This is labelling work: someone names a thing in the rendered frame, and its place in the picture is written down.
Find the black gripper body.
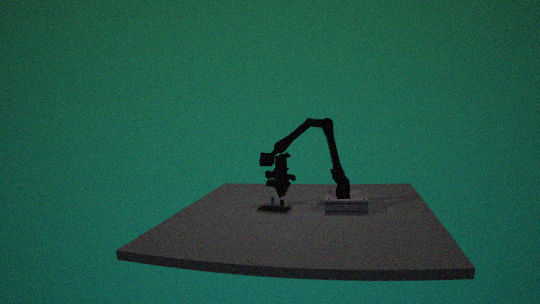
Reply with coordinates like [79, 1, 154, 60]
[266, 166, 296, 187]

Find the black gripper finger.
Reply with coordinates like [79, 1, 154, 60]
[275, 185, 284, 198]
[282, 182, 291, 197]

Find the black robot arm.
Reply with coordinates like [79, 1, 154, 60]
[260, 117, 350, 199]

